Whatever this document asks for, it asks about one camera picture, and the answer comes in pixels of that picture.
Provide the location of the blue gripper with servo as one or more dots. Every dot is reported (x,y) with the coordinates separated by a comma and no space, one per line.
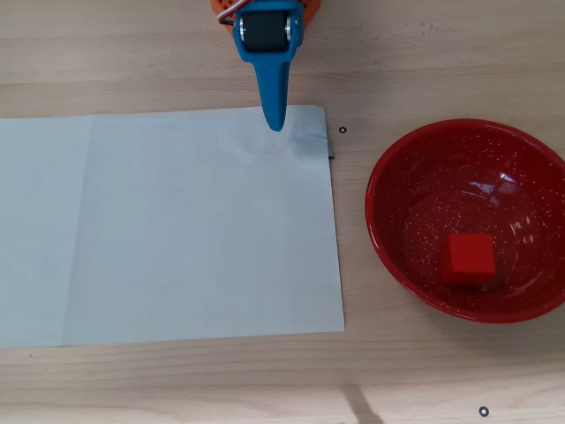
(269,62)

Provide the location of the red speckled enamel bowl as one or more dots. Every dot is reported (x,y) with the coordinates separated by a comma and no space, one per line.
(419,199)

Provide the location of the red cube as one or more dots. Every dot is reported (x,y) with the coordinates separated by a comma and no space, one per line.
(469,258)

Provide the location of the white paper sheet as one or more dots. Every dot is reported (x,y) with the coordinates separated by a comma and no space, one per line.
(176,229)

